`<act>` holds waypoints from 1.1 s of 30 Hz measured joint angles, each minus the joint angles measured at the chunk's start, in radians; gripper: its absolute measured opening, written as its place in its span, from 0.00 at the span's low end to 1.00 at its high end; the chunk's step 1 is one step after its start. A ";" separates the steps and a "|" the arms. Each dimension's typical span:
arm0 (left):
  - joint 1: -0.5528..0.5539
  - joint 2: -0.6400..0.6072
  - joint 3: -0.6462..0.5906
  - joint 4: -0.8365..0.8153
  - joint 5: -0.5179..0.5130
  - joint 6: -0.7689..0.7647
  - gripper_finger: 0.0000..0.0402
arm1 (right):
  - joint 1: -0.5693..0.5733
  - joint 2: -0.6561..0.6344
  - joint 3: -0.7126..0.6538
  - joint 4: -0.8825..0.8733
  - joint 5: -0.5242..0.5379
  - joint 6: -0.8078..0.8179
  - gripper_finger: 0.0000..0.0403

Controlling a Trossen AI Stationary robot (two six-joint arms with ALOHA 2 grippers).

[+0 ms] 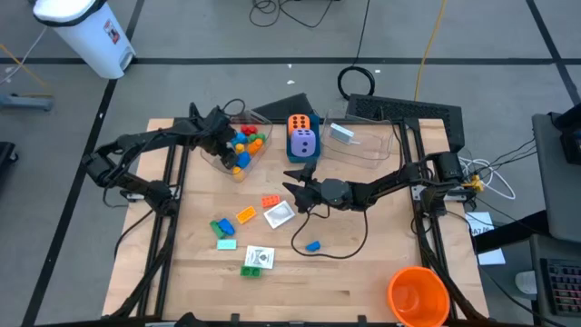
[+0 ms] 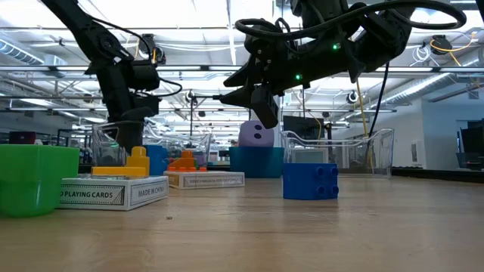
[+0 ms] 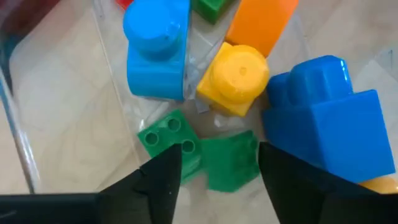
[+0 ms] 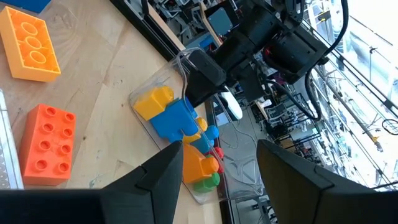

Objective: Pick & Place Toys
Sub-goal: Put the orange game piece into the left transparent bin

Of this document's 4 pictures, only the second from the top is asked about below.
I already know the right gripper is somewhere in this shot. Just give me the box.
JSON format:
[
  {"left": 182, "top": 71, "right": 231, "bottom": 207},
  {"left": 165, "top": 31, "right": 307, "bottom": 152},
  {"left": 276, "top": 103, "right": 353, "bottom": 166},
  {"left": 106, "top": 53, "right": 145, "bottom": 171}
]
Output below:
[{"left": 213, "top": 25, "right": 367, "bottom": 130}]

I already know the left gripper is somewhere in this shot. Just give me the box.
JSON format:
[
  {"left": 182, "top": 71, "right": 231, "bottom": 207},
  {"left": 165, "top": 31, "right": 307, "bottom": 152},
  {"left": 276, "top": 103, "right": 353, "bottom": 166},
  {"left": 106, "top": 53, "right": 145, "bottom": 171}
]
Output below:
[{"left": 88, "top": 62, "right": 160, "bottom": 154}]

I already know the yellow toy brick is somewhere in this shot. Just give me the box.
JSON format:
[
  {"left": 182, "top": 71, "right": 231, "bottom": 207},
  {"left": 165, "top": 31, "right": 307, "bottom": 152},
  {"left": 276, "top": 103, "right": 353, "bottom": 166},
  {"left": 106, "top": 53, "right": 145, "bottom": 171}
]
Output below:
[{"left": 90, "top": 165, "right": 149, "bottom": 178}]

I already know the large blue toy block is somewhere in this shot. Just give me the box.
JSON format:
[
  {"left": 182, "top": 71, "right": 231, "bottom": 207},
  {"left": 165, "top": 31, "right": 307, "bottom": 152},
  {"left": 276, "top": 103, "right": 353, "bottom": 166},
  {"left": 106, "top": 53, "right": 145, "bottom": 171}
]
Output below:
[{"left": 145, "top": 145, "right": 169, "bottom": 177}]

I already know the purple foam die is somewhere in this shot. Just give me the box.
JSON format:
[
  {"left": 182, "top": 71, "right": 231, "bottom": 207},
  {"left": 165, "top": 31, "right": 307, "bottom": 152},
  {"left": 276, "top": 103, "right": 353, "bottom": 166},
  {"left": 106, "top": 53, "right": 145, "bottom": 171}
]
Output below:
[{"left": 237, "top": 120, "right": 276, "bottom": 148}]

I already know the playing card box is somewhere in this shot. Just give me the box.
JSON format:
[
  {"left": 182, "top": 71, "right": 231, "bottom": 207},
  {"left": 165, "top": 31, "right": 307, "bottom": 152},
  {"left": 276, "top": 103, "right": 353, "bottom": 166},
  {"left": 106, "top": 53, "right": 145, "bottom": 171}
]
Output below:
[
  {"left": 293, "top": 147, "right": 329, "bottom": 165},
  {"left": 58, "top": 174, "right": 170, "bottom": 212},
  {"left": 163, "top": 171, "right": 246, "bottom": 190}
]

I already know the orange toy block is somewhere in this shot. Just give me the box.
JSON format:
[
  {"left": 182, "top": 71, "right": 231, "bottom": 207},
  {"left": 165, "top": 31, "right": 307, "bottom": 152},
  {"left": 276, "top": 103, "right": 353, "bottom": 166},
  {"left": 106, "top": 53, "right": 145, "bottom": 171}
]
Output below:
[{"left": 168, "top": 150, "right": 197, "bottom": 169}]

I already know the orange toy brick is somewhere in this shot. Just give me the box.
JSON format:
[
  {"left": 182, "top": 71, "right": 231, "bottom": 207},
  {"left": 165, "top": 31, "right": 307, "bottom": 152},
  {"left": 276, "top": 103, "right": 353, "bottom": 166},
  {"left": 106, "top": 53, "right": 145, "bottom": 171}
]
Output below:
[{"left": 166, "top": 167, "right": 208, "bottom": 174}]

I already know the green two-stud toy brick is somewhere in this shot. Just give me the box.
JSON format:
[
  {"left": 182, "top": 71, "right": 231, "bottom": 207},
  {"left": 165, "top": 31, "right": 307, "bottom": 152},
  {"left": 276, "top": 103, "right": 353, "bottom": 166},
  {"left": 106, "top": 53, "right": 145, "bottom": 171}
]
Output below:
[{"left": 0, "top": 144, "right": 81, "bottom": 218}]

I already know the black gantry stand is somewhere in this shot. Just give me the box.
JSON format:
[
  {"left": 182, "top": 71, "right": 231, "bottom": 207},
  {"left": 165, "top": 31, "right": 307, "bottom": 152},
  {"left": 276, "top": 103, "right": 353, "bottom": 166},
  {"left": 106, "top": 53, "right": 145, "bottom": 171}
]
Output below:
[{"left": 190, "top": 94, "right": 253, "bottom": 147}]

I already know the clear plastic bin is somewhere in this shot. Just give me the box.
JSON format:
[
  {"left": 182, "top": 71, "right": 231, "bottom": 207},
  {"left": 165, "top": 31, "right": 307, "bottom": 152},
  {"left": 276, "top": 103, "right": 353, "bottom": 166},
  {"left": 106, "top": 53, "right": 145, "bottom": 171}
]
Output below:
[
  {"left": 87, "top": 121, "right": 208, "bottom": 177},
  {"left": 279, "top": 128, "right": 396, "bottom": 178}
]

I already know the white pillar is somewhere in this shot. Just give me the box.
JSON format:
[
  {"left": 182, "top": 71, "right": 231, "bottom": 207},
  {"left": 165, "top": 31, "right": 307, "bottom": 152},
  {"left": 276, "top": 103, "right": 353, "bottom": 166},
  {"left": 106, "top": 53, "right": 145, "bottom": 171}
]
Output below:
[{"left": 251, "top": 94, "right": 284, "bottom": 148}]

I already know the black monitor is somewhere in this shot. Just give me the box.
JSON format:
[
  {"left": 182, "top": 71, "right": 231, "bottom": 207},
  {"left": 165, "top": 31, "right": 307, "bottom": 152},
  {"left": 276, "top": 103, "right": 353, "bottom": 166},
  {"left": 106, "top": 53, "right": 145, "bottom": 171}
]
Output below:
[
  {"left": 282, "top": 115, "right": 326, "bottom": 141},
  {"left": 458, "top": 119, "right": 484, "bottom": 171}
]

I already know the teal plastic bin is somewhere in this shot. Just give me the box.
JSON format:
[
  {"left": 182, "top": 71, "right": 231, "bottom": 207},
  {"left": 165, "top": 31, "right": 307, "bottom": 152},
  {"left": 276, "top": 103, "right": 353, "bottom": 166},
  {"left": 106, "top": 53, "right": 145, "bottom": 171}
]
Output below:
[{"left": 228, "top": 146, "right": 285, "bottom": 179}]

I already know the dark red box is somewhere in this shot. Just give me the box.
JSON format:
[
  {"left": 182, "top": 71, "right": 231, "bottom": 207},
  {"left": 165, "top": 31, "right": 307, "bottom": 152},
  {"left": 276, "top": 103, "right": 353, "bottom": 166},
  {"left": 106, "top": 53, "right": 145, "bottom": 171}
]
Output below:
[{"left": 9, "top": 131, "right": 37, "bottom": 145}]

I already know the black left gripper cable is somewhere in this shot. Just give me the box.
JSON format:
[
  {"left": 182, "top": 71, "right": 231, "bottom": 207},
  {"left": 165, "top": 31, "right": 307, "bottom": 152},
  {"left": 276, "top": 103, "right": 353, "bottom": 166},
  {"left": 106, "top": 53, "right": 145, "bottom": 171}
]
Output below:
[{"left": 130, "top": 77, "right": 184, "bottom": 98}]

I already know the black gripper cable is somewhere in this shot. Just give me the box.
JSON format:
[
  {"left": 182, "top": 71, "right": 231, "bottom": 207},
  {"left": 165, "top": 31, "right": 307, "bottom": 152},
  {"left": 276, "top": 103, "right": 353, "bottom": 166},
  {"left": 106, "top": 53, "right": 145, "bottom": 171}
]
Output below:
[
  {"left": 130, "top": 77, "right": 184, "bottom": 98},
  {"left": 234, "top": 0, "right": 468, "bottom": 42}
]

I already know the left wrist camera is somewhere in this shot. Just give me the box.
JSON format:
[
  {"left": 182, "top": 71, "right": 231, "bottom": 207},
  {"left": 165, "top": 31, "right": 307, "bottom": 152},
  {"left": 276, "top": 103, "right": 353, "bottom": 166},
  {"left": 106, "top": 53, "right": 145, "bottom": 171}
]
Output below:
[{"left": 130, "top": 60, "right": 162, "bottom": 91}]

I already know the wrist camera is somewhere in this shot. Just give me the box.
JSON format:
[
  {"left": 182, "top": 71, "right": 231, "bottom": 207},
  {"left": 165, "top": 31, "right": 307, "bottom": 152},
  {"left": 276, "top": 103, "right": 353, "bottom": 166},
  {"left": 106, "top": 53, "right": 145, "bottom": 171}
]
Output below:
[
  {"left": 290, "top": 0, "right": 351, "bottom": 27},
  {"left": 130, "top": 60, "right": 162, "bottom": 91}
]

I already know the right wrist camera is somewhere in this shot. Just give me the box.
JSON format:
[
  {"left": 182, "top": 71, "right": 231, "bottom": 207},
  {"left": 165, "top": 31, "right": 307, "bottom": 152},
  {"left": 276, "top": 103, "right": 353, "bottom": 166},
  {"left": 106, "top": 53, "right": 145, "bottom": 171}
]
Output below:
[{"left": 290, "top": 0, "right": 351, "bottom": 27}]

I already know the yellow cable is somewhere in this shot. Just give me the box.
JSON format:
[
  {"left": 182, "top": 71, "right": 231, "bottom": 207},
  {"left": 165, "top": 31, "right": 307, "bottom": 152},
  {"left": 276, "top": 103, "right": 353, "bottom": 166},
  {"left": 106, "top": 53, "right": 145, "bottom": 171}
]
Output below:
[{"left": 355, "top": 79, "right": 375, "bottom": 171}]

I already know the black hanging cable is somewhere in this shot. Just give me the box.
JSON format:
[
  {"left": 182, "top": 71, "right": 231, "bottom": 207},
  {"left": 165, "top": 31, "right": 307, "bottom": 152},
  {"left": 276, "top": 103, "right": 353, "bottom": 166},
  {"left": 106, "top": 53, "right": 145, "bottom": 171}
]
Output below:
[{"left": 368, "top": 62, "right": 390, "bottom": 139}]

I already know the silver air duct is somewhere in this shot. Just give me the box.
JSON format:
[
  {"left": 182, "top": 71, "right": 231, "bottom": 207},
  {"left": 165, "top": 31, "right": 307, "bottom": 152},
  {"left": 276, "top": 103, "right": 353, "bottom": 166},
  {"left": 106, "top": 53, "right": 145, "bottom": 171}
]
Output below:
[{"left": 370, "top": 73, "right": 484, "bottom": 110}]

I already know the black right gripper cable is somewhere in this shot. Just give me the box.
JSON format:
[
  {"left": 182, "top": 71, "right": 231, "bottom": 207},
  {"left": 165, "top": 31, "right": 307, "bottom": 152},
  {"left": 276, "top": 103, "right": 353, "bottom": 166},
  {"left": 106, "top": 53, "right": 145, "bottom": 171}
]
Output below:
[{"left": 234, "top": 0, "right": 468, "bottom": 42}]

